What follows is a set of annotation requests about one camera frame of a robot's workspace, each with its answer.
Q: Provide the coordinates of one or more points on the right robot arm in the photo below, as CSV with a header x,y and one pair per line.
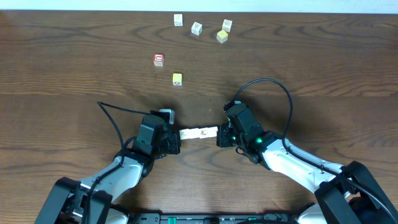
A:
x,y
344,194

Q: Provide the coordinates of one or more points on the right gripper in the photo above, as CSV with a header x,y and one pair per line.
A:
x,y
222,140

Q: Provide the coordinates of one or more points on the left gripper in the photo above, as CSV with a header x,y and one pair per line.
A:
x,y
173,143

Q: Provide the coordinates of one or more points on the yellow top far block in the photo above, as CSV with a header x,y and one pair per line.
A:
x,y
222,36

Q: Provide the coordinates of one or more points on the white block brown picture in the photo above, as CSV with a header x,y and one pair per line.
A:
x,y
203,133

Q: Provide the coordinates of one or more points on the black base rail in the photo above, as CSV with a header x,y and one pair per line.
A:
x,y
186,218

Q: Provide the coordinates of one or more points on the green edged white block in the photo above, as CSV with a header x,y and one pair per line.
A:
x,y
184,134

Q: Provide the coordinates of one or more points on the teal edged white block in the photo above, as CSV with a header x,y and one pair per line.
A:
x,y
212,131

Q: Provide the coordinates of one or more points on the yellow top soccer block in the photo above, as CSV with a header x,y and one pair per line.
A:
x,y
177,79

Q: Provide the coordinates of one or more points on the red top block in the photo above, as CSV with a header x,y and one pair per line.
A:
x,y
158,60

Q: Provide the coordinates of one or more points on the white block number three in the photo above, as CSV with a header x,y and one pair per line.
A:
x,y
197,28

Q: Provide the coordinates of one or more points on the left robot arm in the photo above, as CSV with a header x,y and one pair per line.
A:
x,y
89,200

